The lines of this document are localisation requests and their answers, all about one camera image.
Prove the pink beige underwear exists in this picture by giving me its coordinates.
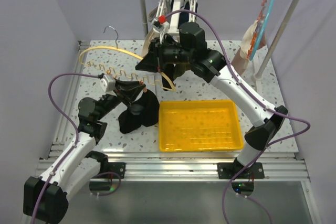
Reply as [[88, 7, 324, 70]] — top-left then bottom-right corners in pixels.
[[231, 20, 257, 76]]

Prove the navy blue underwear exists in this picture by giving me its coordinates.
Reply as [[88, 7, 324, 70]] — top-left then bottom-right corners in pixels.
[[169, 0, 191, 28]]

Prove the olive green underwear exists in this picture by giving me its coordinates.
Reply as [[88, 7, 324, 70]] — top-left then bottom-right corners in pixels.
[[172, 63, 191, 80]]

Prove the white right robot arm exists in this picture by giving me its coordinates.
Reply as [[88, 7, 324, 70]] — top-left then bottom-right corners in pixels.
[[135, 22, 288, 178]]

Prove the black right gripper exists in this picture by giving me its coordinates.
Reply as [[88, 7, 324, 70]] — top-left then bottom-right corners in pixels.
[[135, 37, 194, 73]]

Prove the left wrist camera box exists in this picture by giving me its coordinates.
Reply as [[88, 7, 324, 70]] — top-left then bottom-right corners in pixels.
[[100, 74, 115, 94]]

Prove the white rectangular clip hanger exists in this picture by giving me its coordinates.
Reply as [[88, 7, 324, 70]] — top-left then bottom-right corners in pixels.
[[148, 0, 198, 36]]

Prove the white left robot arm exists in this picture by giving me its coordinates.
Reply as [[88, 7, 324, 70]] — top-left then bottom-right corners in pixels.
[[23, 79, 145, 223]]

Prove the blue round clip hanger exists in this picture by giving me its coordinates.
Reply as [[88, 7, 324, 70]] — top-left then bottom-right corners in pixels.
[[247, 0, 275, 61]]

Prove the yellow plastic tray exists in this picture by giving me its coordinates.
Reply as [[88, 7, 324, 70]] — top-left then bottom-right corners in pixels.
[[158, 100, 244, 152]]

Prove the yellow round clip hanger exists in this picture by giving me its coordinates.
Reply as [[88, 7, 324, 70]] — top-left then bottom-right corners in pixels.
[[78, 26, 176, 91]]

